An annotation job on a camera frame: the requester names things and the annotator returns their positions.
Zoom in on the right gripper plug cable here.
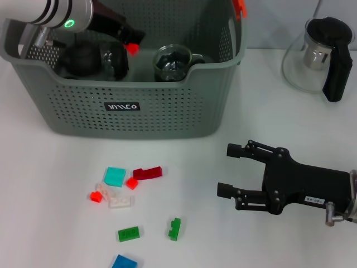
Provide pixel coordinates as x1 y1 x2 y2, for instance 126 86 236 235
325 201 357 226

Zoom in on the black clay teapot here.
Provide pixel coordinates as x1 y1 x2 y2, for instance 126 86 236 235
57 41 102 79

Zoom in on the glass carafe black handle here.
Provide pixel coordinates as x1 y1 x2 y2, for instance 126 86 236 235
281 16 355 103

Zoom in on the dark red toy brick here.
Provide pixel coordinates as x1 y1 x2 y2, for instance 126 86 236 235
133 166 163 181

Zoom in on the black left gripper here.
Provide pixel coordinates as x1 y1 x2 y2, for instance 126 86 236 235
86 0 146 47

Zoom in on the blue square toy plate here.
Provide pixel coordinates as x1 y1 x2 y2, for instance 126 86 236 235
111 253 139 268

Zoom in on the grey perforated storage basket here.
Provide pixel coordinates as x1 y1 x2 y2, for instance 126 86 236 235
0 0 249 140

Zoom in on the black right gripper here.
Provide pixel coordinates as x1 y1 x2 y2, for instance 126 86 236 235
216 139 351 216

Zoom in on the left gripper plug cable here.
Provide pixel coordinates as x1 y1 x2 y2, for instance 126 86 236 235
35 26 81 48

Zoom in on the teal square toy plate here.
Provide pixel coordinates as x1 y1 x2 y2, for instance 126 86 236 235
104 166 127 188

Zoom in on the green rectangular toy brick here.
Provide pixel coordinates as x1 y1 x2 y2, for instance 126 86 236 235
117 226 141 242

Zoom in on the orange basket carry handle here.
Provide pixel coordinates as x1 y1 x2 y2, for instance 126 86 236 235
233 0 248 21

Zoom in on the gripper plug cable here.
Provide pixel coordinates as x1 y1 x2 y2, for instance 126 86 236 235
35 26 81 48
325 201 357 226

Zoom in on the green stepped toy brick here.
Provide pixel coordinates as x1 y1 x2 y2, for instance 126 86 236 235
167 217 181 241

